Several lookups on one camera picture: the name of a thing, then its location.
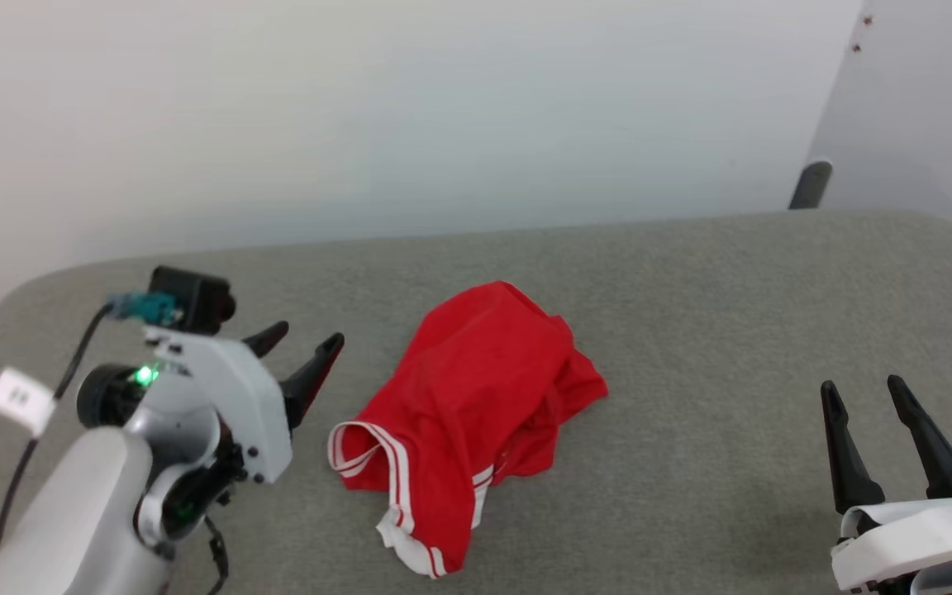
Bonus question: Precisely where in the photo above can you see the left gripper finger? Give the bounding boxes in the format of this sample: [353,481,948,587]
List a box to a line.
[279,332,346,431]
[242,321,290,359]

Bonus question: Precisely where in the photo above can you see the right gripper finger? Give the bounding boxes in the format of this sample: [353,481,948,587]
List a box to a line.
[887,374,952,500]
[821,380,887,514]

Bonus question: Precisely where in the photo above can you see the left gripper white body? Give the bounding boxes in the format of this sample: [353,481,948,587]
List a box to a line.
[144,326,295,485]

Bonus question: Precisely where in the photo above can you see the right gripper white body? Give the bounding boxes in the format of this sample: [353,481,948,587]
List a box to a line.
[830,496,952,595]

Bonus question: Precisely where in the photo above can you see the red white sports jersey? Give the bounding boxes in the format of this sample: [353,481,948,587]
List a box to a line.
[327,281,609,579]

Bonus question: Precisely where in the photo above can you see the grey metal pole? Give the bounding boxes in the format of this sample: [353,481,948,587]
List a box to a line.
[788,161,834,211]

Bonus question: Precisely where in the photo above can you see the white board panel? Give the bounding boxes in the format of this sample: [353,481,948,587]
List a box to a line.
[807,0,952,232]

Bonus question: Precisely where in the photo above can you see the teal cable connector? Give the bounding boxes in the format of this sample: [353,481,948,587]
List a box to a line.
[107,292,181,326]

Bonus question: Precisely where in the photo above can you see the thin black cable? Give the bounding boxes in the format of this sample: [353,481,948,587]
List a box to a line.
[0,304,115,595]

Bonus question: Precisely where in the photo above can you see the white cable tag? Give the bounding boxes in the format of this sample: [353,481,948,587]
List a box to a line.
[0,368,57,437]

